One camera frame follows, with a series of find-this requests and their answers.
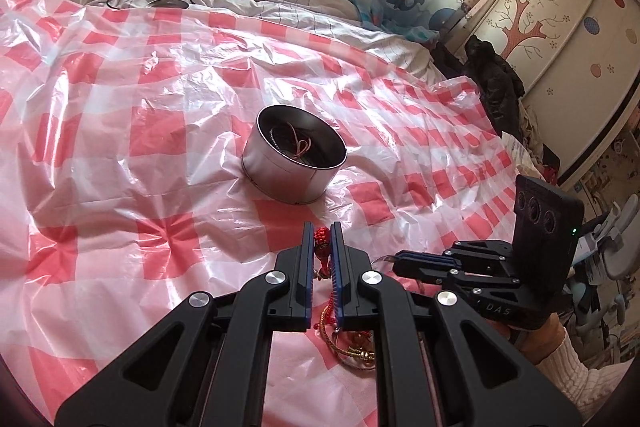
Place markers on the pile of clothes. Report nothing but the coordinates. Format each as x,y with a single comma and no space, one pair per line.
530,142

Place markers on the pink checked plastic sheet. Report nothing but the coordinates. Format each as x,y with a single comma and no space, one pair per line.
150,107

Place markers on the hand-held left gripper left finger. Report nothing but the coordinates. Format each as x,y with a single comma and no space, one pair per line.
307,267

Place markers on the dark jacket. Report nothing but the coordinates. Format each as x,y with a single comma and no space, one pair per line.
490,67

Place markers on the person's right forearm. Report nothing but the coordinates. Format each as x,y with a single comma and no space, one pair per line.
575,367

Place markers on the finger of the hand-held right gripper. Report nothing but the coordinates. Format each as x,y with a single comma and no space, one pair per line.
420,270
420,256

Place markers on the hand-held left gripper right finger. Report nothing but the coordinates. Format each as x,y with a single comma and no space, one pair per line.
338,267

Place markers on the round metal tin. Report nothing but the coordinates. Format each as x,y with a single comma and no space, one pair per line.
280,177

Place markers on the wardrobe with tree decal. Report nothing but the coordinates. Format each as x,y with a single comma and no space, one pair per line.
550,32

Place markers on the grey chair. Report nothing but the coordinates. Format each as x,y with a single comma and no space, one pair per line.
615,237

